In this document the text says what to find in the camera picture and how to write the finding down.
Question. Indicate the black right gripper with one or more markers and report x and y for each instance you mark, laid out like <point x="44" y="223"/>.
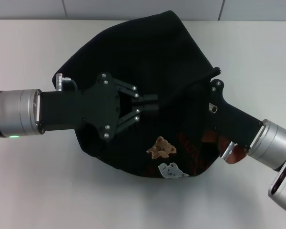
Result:
<point x="233" y="121"/>

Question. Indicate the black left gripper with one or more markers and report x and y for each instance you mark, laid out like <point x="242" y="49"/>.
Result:
<point x="81" y="109"/>

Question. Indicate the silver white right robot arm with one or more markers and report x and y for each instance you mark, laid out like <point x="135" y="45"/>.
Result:
<point x="274" y="143"/>

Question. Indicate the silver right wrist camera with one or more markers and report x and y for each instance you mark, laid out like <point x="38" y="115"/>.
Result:
<point x="284" y="183"/>

